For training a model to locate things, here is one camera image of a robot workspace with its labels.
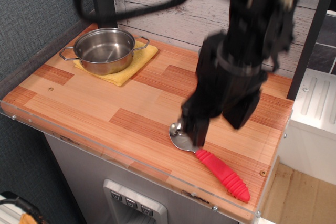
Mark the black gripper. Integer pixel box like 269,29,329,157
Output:
181,33,267,147

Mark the red handled metal spoon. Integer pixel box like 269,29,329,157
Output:
169,123,250,202

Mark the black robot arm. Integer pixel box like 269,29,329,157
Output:
180,0,298,147

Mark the white toy sink unit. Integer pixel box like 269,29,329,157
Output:
277,10,336,186

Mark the yellow folded cloth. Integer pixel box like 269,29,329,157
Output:
74,45,158,87

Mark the silver ice dispenser panel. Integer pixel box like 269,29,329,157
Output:
103,179,168,223

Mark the stainless steel pot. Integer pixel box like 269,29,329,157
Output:
59,28,150,75

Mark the grey toy fridge cabinet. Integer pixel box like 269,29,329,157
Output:
46,135,237,223

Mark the clear acrylic edge guard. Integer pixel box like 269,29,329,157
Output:
1,98,260,223

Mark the orange cloth at corner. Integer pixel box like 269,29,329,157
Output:
19,213,45,224

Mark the black right vertical post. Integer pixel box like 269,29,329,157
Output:
287,0,331,101

